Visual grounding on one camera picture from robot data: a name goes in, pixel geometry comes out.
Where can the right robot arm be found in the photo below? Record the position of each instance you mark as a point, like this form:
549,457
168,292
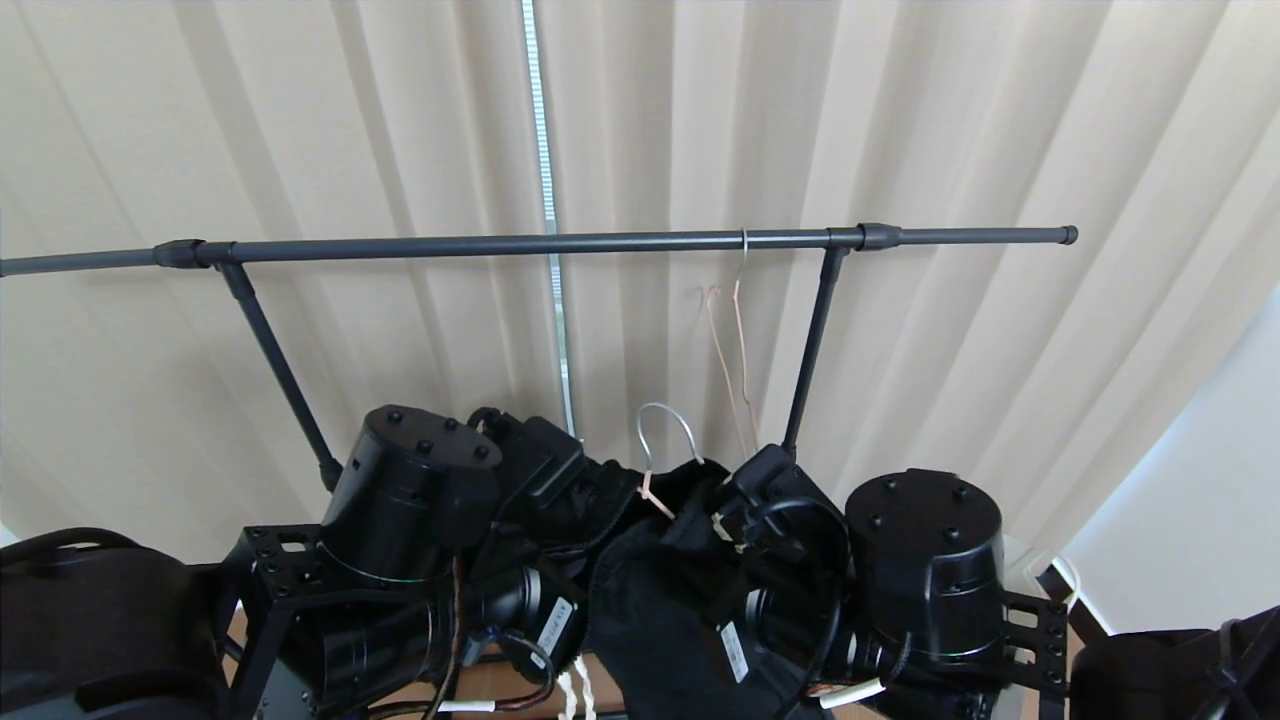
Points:
925,560

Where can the beige curtain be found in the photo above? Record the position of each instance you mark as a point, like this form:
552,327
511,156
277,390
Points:
300,120

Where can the black clothes rack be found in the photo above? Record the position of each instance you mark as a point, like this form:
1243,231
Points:
500,245

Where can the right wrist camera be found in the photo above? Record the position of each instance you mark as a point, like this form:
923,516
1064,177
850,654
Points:
770,480

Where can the pink clothes hanger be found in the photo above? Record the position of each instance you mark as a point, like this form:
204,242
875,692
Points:
650,490
744,255

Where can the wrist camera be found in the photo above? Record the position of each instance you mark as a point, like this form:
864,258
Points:
530,460
770,480

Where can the white laundry basket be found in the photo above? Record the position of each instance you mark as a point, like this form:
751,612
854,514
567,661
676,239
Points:
1025,570

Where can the black shorts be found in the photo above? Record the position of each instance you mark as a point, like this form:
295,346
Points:
650,600

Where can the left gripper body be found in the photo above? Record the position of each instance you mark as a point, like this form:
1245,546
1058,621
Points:
420,640

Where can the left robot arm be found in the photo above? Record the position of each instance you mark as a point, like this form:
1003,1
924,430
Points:
410,490

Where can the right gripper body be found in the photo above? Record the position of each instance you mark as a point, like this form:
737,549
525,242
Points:
780,622

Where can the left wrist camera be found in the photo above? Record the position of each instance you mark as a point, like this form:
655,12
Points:
530,460

